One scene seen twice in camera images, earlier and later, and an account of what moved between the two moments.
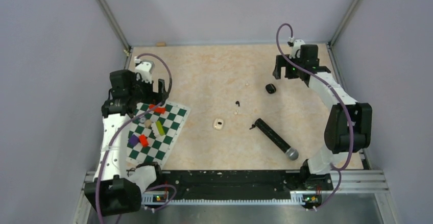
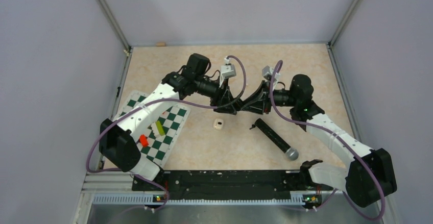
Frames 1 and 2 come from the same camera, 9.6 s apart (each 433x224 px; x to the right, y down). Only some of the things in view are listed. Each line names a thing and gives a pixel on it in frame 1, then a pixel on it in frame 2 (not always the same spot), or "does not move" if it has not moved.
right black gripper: x=281 y=61 → x=260 y=102
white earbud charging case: x=218 y=123 does not move
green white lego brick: x=158 y=129 does not move
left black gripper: x=154 y=97 → x=224 y=101
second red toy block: x=143 y=140 does not move
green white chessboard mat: x=154 y=131 does not move
